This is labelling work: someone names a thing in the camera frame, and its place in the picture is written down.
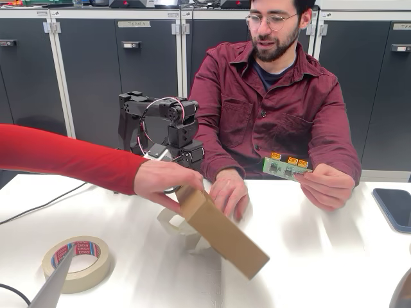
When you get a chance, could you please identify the thin black table cable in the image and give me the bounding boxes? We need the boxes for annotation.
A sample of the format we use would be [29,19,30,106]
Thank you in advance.
[0,182,88,225]

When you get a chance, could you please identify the man's left hand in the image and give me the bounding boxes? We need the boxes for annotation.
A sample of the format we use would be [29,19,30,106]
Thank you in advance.
[293,163,356,212]

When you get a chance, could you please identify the light grey cabinet frame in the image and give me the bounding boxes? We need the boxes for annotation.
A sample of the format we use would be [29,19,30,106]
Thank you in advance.
[0,6,411,182]

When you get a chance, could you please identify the dark blue smartphone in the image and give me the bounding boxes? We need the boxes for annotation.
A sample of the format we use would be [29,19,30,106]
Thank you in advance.
[372,188,411,234]

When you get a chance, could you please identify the thick black cable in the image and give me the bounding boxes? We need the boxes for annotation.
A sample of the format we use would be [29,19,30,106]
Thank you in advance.
[0,284,31,306]

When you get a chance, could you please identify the man's right forearm maroon sleeve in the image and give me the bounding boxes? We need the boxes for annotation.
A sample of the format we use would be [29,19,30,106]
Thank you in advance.
[200,137,247,182]

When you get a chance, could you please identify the black device red logo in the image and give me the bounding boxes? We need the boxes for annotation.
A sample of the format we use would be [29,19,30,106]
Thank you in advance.
[109,0,155,9]
[220,0,252,9]

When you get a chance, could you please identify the round metal eyeglasses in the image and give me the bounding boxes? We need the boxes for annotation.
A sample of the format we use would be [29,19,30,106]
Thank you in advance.
[245,12,299,32]

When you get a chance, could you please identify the bearded man maroon shirt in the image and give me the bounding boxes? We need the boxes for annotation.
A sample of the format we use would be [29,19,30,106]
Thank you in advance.
[188,0,362,182]

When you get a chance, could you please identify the green circuit board yellow connectors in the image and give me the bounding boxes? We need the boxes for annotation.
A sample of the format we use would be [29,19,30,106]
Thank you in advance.
[262,151,314,183]

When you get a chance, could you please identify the dark rounded object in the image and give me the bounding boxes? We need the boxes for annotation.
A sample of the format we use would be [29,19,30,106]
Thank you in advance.
[389,268,411,308]

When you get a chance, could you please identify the brown cardboard box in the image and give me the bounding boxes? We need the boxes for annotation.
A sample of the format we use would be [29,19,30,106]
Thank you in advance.
[175,184,270,280]

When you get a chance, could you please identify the beige masking tape roll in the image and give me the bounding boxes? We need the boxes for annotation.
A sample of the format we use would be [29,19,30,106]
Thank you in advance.
[42,236,112,295]

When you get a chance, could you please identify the dark grey cabinet door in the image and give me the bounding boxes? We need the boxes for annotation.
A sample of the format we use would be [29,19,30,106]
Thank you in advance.
[114,19,179,151]
[361,21,411,171]
[317,21,392,163]
[55,18,125,150]
[0,18,68,137]
[185,19,254,100]

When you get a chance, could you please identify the man's left forearm maroon sleeve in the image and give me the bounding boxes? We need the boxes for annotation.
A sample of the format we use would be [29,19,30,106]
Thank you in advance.
[311,137,362,187]

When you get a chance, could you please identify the red white servo wires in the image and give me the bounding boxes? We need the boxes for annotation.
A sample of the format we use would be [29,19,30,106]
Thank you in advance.
[137,97,186,155]

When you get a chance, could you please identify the red-sleeved forearm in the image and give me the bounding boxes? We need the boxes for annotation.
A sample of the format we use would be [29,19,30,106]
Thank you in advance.
[0,124,148,196]

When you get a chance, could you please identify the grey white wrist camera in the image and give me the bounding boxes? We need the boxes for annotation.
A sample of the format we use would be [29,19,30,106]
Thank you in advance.
[143,143,171,162]

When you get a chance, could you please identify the man's right hand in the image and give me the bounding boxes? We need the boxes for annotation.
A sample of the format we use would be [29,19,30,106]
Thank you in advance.
[209,168,250,222]

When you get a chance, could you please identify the hand of red-sleeved person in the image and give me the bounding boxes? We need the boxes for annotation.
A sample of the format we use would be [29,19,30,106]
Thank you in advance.
[134,159,205,214]

